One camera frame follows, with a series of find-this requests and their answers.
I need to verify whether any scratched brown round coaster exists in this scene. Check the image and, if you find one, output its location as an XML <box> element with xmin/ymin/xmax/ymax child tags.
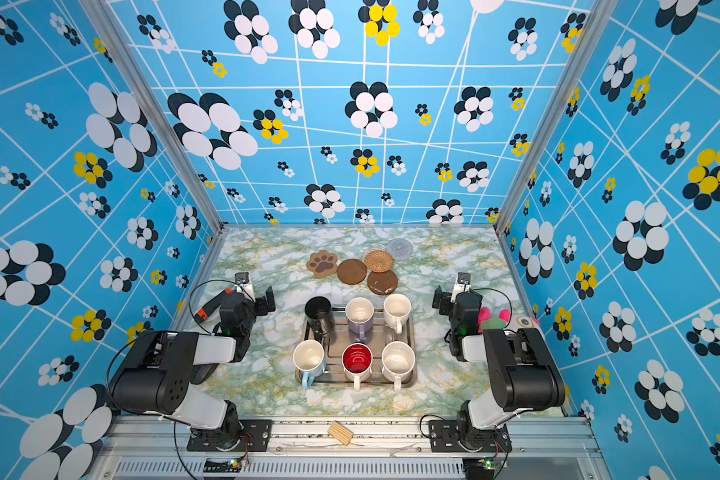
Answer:
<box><xmin>367</xmin><ymin>270</ymin><xmax>398</xmax><ymax>296</ymax></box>

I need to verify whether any grey blue knitted coaster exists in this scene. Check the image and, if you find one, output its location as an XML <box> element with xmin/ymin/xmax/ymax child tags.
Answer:
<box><xmin>385</xmin><ymin>238</ymin><xmax>414</xmax><ymax>261</ymax></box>

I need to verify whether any woven rattan coaster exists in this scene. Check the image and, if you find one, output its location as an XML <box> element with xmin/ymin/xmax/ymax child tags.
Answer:
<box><xmin>363</xmin><ymin>250</ymin><xmax>395</xmax><ymax>273</ymax></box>

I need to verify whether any dark brown round coaster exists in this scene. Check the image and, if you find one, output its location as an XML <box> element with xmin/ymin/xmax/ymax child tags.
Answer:
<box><xmin>336</xmin><ymin>259</ymin><xmax>368</xmax><ymax>285</ymax></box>

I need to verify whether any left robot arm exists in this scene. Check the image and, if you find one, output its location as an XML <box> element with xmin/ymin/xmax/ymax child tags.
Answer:
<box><xmin>107</xmin><ymin>283</ymin><xmax>276</xmax><ymax>452</ymax></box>

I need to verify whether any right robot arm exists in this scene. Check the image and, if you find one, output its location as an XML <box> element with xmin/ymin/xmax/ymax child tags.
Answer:
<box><xmin>430</xmin><ymin>283</ymin><xmax>565</xmax><ymax>453</ymax></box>

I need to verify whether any paw shaped cork coaster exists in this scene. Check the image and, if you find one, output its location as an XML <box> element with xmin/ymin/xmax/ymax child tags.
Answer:
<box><xmin>306</xmin><ymin>250</ymin><xmax>338</xmax><ymax>279</ymax></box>

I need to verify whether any white mug back right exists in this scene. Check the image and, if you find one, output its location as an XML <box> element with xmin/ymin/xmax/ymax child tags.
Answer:
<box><xmin>383</xmin><ymin>293</ymin><xmax>412</xmax><ymax>334</ymax></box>

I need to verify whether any pink plush toy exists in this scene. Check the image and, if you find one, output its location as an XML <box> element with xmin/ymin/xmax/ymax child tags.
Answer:
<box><xmin>478</xmin><ymin>307</ymin><xmax>541</xmax><ymax>333</ymax></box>

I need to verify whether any black mug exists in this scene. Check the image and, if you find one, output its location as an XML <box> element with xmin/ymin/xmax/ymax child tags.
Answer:
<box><xmin>304</xmin><ymin>296</ymin><xmax>335</xmax><ymax>342</ymax></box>

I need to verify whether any white mug front right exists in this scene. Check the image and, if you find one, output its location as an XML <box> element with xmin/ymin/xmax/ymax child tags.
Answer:
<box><xmin>381</xmin><ymin>341</ymin><xmax>416</xmax><ymax>393</ymax></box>

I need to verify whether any metal tray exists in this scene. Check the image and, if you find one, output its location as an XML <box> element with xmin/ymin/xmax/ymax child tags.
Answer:
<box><xmin>294</xmin><ymin>306</ymin><xmax>417</xmax><ymax>391</ymax></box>

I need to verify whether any purple mug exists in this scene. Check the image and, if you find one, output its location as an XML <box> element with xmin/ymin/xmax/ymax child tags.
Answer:
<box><xmin>345</xmin><ymin>297</ymin><xmax>374</xmax><ymax>343</ymax></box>

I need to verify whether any red inside mug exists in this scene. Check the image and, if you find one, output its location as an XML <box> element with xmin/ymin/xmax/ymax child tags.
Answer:
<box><xmin>342</xmin><ymin>343</ymin><xmax>373</xmax><ymax>391</ymax></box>

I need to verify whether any small wooden block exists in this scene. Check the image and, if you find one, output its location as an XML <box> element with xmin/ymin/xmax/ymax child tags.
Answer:
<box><xmin>327</xmin><ymin>421</ymin><xmax>354</xmax><ymax>446</ymax></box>

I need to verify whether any white mug blue handle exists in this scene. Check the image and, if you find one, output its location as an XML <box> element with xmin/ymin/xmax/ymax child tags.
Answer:
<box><xmin>292</xmin><ymin>340</ymin><xmax>326</xmax><ymax>389</ymax></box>

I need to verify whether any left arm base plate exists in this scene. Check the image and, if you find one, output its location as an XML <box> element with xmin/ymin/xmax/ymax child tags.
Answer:
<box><xmin>186</xmin><ymin>419</ymin><xmax>273</xmax><ymax>453</ymax></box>

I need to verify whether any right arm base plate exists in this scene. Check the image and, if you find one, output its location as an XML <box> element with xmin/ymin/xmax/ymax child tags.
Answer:
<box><xmin>425</xmin><ymin>419</ymin><xmax>513</xmax><ymax>455</ymax></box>

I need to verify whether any aluminium front rail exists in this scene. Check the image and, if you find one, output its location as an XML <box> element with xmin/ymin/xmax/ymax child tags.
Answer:
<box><xmin>89</xmin><ymin>417</ymin><xmax>611</xmax><ymax>479</ymax></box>

